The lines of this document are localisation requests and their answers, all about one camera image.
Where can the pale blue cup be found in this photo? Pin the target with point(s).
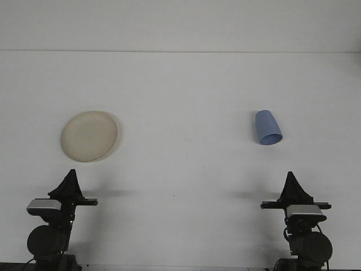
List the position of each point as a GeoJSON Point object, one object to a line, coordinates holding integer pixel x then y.
{"type": "Point", "coordinates": [266, 124]}

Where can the pale round plate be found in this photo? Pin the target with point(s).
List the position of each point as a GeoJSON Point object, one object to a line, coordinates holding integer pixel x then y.
{"type": "Point", "coordinates": [88, 137]}

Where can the grey camera box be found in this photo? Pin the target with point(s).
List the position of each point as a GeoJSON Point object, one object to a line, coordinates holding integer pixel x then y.
{"type": "Point", "coordinates": [306, 211]}
{"type": "Point", "coordinates": [42, 206]}

